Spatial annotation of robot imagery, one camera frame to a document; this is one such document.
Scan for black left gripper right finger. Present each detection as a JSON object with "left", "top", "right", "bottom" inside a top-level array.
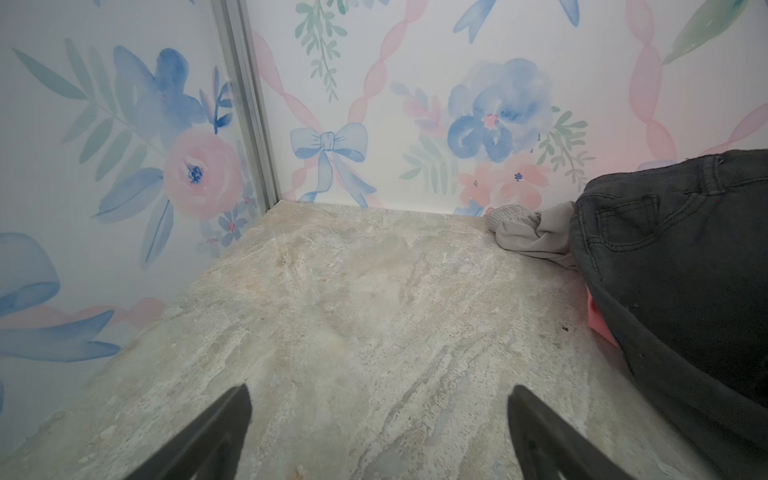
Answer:
[{"left": 507, "top": 385, "right": 630, "bottom": 480}]

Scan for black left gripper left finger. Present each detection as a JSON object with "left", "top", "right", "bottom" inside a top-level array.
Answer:
[{"left": 127, "top": 384, "right": 252, "bottom": 480}]

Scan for grey knit garment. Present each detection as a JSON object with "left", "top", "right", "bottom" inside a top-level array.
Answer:
[{"left": 485, "top": 202, "right": 576, "bottom": 270}]

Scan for pink patterned cloth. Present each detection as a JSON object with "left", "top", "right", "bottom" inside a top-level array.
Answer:
[{"left": 587, "top": 291, "right": 619, "bottom": 348}]

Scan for aluminium corner post left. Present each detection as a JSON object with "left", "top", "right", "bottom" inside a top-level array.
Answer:
[{"left": 210, "top": 0, "right": 280, "bottom": 212}]

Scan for dark grey denim jeans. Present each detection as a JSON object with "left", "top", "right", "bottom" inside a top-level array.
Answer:
[{"left": 569, "top": 150, "right": 767, "bottom": 479}]

